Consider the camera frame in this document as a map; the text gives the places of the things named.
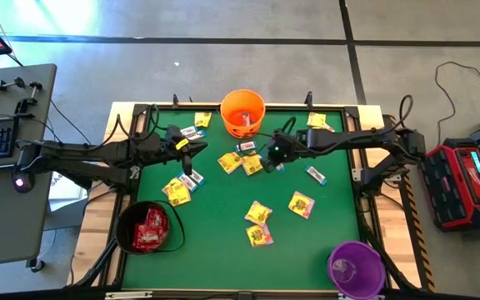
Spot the black floor cable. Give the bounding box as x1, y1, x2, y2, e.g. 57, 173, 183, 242
433, 61, 480, 135

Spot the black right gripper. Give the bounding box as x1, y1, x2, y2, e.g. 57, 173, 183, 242
261, 128, 308, 173

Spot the red Skittles candy pack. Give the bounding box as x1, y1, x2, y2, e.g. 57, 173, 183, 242
131, 224, 162, 253
146, 207, 170, 234

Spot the black plastic bucket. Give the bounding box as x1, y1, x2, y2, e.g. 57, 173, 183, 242
113, 199, 186, 256

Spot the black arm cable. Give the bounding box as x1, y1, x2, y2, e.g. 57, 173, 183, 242
116, 102, 162, 142
383, 94, 415, 137

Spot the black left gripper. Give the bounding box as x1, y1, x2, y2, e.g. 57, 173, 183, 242
160, 124, 209, 177

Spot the green table mat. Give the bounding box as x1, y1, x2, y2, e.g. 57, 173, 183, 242
122, 108, 362, 291

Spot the yellow black hazard strip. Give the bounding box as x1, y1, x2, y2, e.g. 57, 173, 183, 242
383, 114, 436, 293

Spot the black desk foot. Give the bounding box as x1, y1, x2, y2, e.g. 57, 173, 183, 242
25, 257, 46, 274

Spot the black desk cable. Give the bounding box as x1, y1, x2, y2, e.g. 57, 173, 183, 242
49, 99, 93, 146

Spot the metal table bracket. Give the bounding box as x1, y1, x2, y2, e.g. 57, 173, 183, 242
104, 290, 153, 300

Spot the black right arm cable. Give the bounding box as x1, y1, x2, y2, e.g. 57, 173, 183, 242
383, 94, 415, 137

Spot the grey desk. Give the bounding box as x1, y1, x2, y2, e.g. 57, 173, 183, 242
0, 62, 58, 268

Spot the black computer mouse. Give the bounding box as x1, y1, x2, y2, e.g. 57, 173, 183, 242
11, 169, 36, 194

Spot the orange pumpkin face bucket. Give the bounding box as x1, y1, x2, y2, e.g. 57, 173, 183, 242
219, 88, 267, 140

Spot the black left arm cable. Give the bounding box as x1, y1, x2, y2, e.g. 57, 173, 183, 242
116, 102, 162, 142

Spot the purple plastic bucket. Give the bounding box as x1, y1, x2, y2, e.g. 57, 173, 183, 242
327, 240, 388, 300

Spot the red black tool box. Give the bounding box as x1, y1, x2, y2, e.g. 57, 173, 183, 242
421, 143, 480, 233

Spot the black table frame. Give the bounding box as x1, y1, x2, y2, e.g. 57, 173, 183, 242
97, 102, 391, 300

